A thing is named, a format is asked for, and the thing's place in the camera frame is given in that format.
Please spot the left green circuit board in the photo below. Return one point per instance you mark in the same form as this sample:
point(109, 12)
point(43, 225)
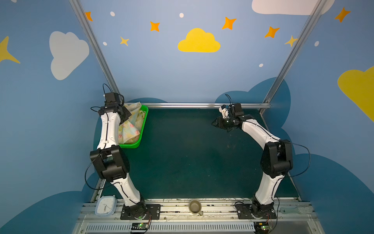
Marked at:
point(139, 228)

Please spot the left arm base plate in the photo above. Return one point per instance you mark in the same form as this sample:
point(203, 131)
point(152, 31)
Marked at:
point(141, 212)

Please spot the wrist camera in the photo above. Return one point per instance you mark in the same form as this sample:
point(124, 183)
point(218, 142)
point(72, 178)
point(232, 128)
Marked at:
point(112, 98)
point(231, 111)

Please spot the pastel floral skirt pink flowers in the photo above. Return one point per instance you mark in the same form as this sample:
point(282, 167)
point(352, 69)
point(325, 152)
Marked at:
point(129, 132)

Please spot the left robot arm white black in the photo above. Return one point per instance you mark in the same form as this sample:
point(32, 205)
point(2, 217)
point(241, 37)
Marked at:
point(109, 159)

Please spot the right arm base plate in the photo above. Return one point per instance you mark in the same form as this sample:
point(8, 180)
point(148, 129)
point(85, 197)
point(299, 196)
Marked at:
point(255, 211)

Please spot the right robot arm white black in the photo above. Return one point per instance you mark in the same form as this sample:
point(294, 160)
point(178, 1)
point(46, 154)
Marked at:
point(276, 160)

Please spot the white square clock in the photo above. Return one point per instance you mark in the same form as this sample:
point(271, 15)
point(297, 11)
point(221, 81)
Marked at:
point(106, 206)

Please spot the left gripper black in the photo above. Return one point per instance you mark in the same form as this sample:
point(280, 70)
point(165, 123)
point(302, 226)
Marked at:
point(125, 112)

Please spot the right green circuit board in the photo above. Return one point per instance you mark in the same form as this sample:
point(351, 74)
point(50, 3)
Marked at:
point(262, 228)

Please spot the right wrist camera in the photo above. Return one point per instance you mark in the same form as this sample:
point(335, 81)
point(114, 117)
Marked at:
point(231, 111)

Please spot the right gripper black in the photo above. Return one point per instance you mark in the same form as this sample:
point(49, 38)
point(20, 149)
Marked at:
point(225, 122)

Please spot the aluminium frame back rail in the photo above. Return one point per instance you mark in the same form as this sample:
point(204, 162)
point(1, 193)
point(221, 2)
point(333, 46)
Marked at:
point(202, 105)

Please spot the green circuit board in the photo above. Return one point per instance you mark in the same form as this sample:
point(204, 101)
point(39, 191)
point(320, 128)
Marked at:
point(139, 228)
point(262, 228)

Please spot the green plastic basket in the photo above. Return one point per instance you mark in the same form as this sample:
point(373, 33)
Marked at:
point(135, 145)

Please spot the olive ceramic mug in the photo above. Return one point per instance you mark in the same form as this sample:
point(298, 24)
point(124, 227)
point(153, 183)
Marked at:
point(195, 207)

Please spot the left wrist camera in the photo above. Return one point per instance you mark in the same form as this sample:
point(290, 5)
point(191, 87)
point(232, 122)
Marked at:
point(112, 98)

